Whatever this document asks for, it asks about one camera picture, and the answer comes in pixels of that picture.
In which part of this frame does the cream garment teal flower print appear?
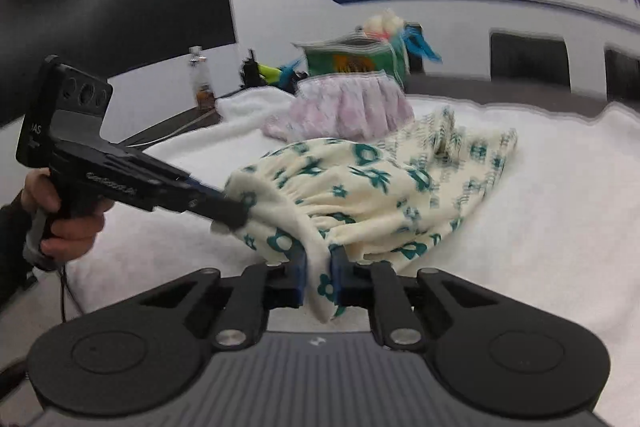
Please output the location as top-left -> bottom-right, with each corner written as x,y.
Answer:
224,107 -> 518,323

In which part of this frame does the dark sleeved left forearm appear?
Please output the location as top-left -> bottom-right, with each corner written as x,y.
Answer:
0,192 -> 36,308

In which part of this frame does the person's left hand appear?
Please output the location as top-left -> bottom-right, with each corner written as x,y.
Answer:
20,167 -> 117,264

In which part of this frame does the clear plastic bottle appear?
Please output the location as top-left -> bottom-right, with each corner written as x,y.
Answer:
189,46 -> 216,113

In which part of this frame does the black walkie talkie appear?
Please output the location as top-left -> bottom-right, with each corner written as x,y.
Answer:
240,49 -> 264,89

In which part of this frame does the yellow green toy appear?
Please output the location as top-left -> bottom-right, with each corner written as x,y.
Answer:
258,60 -> 300,89

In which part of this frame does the pink floral skirt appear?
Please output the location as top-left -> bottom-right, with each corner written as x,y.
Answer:
262,72 -> 414,143

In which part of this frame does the green cardboard box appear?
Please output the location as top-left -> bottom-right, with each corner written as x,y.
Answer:
294,32 -> 408,87

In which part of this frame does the white towel table cover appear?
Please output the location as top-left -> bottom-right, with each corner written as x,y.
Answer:
67,101 -> 639,426

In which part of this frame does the blue plastic bag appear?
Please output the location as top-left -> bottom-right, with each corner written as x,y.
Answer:
401,26 -> 442,63

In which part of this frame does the black chair back left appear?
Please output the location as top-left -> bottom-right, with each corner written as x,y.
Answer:
489,31 -> 570,90

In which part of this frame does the black chair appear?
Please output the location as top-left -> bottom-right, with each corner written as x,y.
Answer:
489,31 -> 570,90
604,48 -> 640,102

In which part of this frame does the black chair back right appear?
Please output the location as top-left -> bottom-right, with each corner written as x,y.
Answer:
604,48 -> 640,102

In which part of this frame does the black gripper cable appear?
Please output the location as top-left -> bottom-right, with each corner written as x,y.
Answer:
56,265 -> 72,323

